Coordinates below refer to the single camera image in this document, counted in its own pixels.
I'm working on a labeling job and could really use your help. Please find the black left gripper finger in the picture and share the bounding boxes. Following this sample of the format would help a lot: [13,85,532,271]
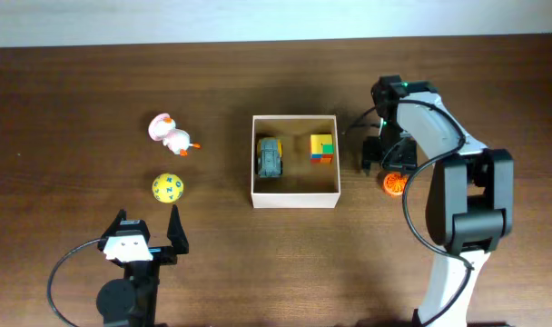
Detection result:
[97,209,126,248]
[167,204,189,253]

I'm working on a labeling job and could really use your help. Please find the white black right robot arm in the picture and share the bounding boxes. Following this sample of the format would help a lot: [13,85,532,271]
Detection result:
[361,75,514,326]

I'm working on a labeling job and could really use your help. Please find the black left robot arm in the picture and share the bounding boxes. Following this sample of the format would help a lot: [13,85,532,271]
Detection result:
[96,205,189,327]

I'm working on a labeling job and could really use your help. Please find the orange ridged disc toy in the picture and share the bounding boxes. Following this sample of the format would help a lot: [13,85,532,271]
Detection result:
[382,172,408,197]

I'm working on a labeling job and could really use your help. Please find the colourful puzzle cube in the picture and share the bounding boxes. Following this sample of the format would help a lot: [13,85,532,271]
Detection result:
[310,134,334,164]

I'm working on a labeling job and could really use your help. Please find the white cardboard box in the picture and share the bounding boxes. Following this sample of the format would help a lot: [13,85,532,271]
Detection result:
[251,114,340,209]

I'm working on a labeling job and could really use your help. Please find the yellow grey toy truck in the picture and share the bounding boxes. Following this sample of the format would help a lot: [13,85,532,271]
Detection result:
[257,137,282,178]

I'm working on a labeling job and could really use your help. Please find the yellow ball with blue letters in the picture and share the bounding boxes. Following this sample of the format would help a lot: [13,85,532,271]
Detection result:
[152,173,184,203]

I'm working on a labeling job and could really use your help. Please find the pink white duck toy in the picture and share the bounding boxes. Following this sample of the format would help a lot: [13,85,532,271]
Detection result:
[148,113,201,156]

